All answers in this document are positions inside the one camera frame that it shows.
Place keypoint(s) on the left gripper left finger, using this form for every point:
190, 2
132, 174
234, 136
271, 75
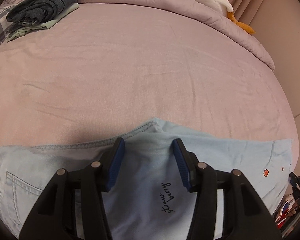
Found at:
53, 215

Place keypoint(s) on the light blue strawberry pants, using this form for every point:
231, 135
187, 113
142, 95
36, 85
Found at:
148, 200

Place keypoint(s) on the pink bed sheet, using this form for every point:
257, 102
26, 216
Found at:
50, 105

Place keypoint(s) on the light green folded garment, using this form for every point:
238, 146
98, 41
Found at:
22, 31

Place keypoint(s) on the dark blue folded jeans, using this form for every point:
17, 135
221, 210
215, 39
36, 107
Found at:
34, 12

